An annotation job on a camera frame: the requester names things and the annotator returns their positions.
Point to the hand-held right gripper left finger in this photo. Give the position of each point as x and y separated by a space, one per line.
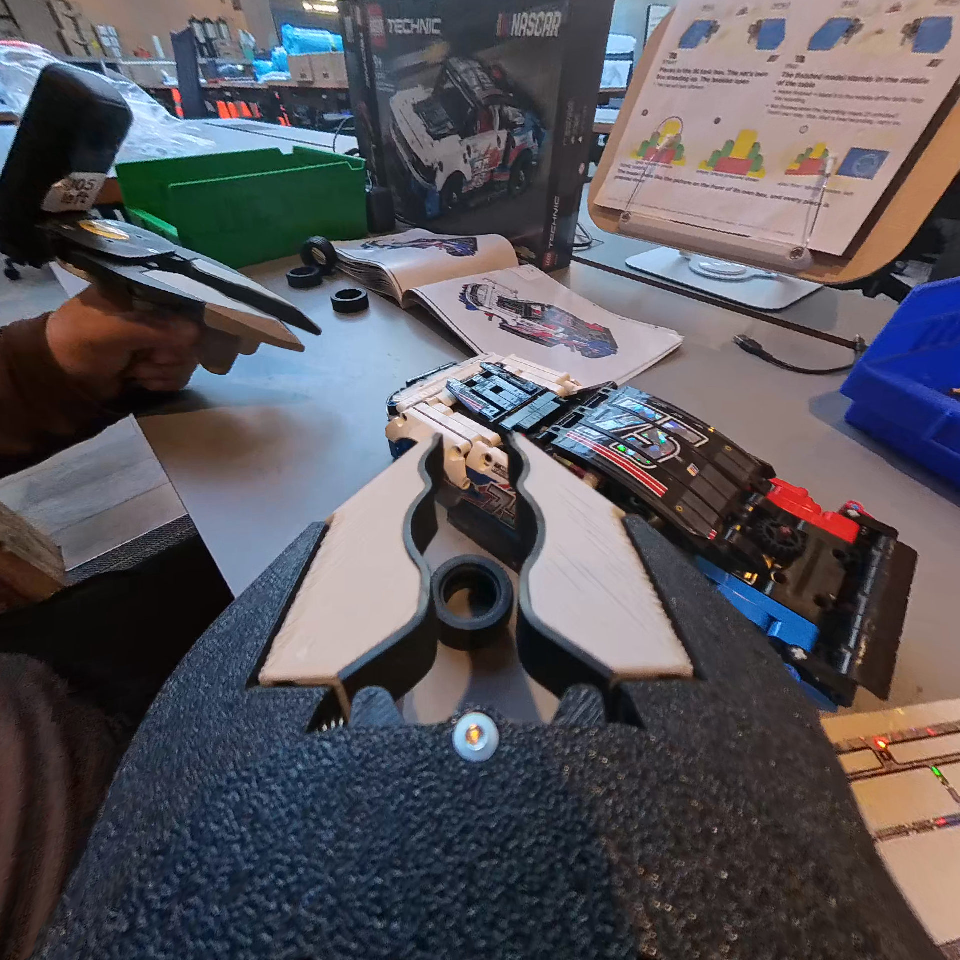
352 592

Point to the toy brick race car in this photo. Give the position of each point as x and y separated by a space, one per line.
675 465

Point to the printed instruction sheet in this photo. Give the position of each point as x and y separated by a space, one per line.
787 90

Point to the person's left forearm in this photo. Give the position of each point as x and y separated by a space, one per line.
30 390

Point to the open instruction booklet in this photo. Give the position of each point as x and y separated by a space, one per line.
525 315

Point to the black rubber tyre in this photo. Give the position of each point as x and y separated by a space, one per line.
450 622
320 255
304 281
349 306

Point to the white flat pad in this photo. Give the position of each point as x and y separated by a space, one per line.
712 281

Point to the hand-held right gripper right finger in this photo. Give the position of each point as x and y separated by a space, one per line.
600 592

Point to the clear plastic bag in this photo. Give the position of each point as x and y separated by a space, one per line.
180 127

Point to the person's left hand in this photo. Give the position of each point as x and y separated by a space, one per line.
120 345

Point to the green box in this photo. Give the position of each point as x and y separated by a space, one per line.
262 210

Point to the grey desk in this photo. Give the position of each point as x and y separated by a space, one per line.
262 420

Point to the blue plastic bin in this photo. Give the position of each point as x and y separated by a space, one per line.
907 390

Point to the black toy car box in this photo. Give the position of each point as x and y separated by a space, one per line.
480 112

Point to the instruction sheet on stand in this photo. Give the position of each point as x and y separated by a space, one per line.
900 225

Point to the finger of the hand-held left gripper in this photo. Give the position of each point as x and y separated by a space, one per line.
225 315
247 289

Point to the black power adapter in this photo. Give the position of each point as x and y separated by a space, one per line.
380 210

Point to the holographic sticker sheet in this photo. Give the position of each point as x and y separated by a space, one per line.
915 825

